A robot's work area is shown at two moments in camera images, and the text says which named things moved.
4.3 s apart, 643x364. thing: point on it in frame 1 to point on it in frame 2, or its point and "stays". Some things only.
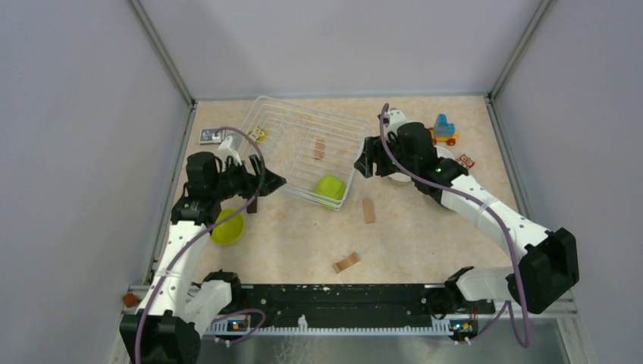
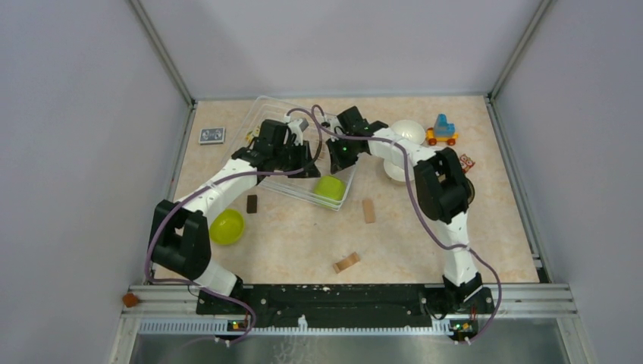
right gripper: (372, 152) to (337, 163)
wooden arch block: (346, 262) stays
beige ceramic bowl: (400, 177) stays
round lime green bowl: (229, 231) stays
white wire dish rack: (318, 155) stays
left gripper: (235, 163) to (303, 149)
